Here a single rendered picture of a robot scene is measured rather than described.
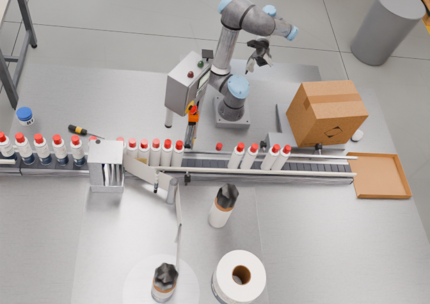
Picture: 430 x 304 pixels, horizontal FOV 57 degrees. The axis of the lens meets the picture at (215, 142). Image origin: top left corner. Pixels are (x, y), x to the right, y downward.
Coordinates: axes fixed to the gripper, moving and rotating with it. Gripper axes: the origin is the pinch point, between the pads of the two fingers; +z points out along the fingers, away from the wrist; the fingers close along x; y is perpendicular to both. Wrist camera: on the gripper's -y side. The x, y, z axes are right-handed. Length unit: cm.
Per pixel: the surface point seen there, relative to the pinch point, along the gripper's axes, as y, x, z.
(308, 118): 25.8, -17.6, 18.4
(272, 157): 13.9, -5.6, 44.9
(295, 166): 36, -7, 39
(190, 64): -50, -3, 36
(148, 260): -14, 33, 101
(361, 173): 67, -32, 33
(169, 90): -49, 6, 45
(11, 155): -63, 82, 68
